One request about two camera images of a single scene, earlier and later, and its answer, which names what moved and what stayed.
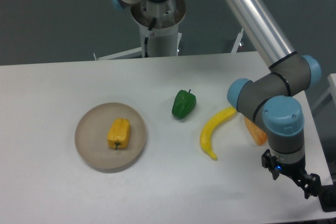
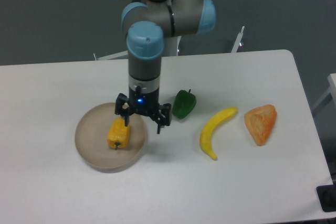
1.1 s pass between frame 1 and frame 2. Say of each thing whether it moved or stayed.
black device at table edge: stayed
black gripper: moved
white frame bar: stayed
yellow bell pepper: stayed
